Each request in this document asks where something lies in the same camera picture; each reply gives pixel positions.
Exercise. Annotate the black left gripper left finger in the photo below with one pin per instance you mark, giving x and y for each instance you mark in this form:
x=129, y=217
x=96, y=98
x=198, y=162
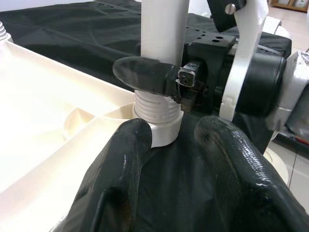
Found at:
x=113, y=183

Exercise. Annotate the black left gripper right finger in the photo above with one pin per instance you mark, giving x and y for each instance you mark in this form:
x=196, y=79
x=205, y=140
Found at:
x=246, y=188

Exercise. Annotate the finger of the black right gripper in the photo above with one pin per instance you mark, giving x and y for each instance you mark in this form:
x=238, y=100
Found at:
x=144, y=75

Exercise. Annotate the white plastic children table top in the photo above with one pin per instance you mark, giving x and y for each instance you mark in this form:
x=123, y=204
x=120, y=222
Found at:
x=36, y=108

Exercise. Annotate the white round stool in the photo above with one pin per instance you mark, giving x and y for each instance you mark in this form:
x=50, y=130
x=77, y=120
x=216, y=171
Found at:
x=277, y=169

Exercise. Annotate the black cloth table cover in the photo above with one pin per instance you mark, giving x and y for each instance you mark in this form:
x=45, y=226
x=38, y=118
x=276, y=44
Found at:
x=72, y=36

